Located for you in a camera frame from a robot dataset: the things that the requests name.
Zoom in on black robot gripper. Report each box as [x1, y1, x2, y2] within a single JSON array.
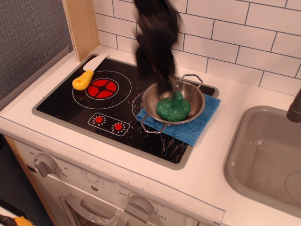
[[135, 0, 179, 95]]

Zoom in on green toy vegetable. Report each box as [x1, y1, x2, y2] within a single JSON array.
[[156, 91, 191, 122]]

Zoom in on black toy stove top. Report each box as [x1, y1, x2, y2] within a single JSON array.
[[32, 54, 220, 170]]

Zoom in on blue folded cloth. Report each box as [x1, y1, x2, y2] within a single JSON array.
[[137, 94, 221, 146]]

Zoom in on right red stove knob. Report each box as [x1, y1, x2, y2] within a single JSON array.
[[114, 123, 123, 131]]

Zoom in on red stove knob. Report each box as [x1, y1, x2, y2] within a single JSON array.
[[114, 123, 123, 131], [95, 116, 103, 124]]

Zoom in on left red stove knob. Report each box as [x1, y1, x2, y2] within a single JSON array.
[[95, 116, 103, 124]]

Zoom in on grey toy sink basin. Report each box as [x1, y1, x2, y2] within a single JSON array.
[[224, 106, 301, 218]]

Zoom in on right grey oven dial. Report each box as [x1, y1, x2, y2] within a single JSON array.
[[124, 195, 154, 223]]

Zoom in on grey oven dial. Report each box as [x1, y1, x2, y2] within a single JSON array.
[[124, 195, 154, 223], [34, 153, 58, 178]]

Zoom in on grey toy faucet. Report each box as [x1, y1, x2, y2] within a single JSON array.
[[286, 89, 301, 123]]

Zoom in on left grey oven dial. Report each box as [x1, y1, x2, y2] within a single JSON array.
[[34, 153, 58, 178]]

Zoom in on orange object at corner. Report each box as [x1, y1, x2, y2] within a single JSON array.
[[0, 215, 33, 226]]

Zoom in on silver metal bowl with handles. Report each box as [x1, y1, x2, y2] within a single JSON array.
[[141, 74, 206, 134]]

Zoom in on toy knife with yellow handle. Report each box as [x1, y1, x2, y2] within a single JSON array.
[[72, 53, 108, 91]]

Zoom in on grey oven door handle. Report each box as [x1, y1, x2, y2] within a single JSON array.
[[65, 194, 128, 226]]

